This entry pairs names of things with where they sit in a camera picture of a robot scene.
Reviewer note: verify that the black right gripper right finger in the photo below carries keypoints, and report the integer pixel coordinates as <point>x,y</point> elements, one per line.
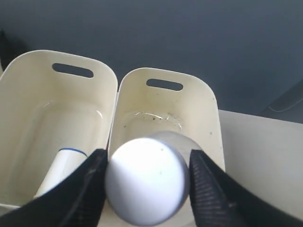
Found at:
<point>217,200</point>

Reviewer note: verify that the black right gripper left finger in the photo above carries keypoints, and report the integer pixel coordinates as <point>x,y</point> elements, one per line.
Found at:
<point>75,202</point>

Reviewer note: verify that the white paper cup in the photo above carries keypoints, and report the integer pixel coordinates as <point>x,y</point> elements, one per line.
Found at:
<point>66,161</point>

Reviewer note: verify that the clear bottle white cap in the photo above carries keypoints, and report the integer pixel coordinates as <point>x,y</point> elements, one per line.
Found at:
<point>147,180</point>

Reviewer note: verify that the middle cream plastic bin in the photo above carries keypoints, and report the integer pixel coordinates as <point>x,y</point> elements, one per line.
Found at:
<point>49,101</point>

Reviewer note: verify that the cream plastic bin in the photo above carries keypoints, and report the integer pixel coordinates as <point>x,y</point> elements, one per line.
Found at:
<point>152,100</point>
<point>49,101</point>

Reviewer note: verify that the right cream plastic bin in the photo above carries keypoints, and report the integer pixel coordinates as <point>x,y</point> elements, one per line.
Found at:
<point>152,100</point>

